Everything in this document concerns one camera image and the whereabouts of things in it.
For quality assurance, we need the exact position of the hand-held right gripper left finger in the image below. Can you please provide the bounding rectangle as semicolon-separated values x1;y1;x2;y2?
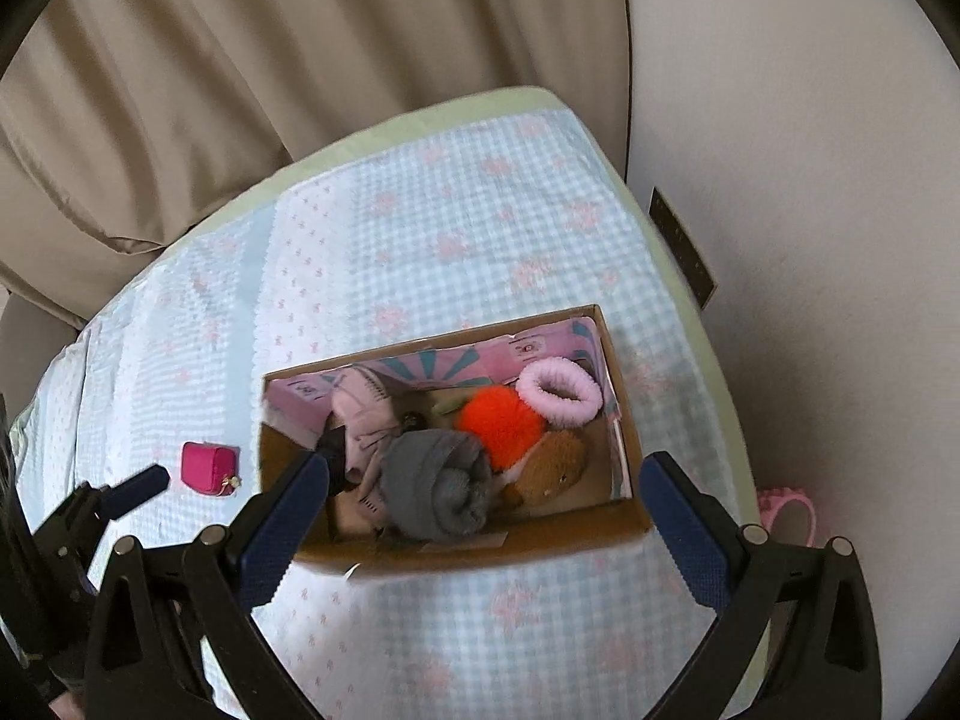
85;448;331;720

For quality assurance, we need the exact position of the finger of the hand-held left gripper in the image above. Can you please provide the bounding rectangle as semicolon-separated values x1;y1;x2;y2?
46;463;170;541

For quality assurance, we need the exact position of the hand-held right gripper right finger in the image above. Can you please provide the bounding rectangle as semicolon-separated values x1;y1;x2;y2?
637;450;882;720

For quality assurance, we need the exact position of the magenta zip pouch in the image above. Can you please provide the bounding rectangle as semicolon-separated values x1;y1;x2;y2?
181;441;242;497

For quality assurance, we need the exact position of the pink sock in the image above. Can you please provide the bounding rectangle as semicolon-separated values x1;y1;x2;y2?
319;382;406;520

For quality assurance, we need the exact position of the brown plush toy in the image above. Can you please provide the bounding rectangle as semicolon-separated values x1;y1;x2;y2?
501;429;590;509

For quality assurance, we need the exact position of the grey sock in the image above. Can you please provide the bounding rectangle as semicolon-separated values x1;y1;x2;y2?
382;429;494;541

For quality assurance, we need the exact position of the cardboard box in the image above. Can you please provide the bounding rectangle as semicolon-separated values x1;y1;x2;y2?
259;304;652;578

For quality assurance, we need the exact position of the pink fluffy scrunchie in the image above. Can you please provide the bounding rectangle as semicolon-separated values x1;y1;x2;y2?
516;360;603;422

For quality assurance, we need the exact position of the orange pom-pom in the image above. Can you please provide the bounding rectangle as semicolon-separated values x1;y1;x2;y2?
456;386;545;470

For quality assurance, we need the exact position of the pink plastic object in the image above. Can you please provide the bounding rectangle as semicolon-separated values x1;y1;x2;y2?
756;487;820;550

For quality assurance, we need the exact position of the grey padded headboard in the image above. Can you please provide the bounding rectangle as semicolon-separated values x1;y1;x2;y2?
0;292;83;391

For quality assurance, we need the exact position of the beige curtain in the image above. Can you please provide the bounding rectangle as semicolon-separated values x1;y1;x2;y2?
0;0;627;331

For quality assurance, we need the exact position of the dark wall strip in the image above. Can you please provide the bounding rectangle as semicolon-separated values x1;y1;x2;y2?
649;186;717;310

